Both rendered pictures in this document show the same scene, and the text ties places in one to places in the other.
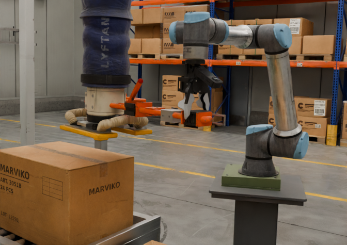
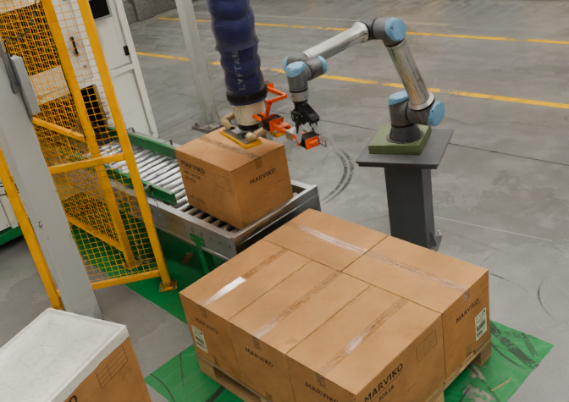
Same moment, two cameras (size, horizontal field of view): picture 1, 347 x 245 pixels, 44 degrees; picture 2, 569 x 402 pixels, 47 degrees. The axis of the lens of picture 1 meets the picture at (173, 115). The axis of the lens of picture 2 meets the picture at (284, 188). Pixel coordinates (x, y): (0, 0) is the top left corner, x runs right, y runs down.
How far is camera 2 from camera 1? 1.84 m
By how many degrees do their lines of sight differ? 25
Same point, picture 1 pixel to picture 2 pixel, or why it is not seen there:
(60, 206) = (230, 195)
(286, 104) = (412, 84)
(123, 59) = (256, 78)
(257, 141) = (397, 112)
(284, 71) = (403, 59)
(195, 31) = (295, 83)
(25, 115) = (193, 54)
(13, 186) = (195, 178)
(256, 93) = not seen: outside the picture
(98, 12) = (228, 48)
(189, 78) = (297, 114)
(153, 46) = not seen: outside the picture
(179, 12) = not seen: outside the picture
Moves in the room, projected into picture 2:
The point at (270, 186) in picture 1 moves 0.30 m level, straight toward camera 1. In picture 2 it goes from (411, 151) to (398, 175)
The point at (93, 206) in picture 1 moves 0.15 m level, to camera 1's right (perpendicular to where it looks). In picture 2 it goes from (256, 191) to (280, 189)
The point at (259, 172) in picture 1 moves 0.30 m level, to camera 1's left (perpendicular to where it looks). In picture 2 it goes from (401, 138) to (352, 142)
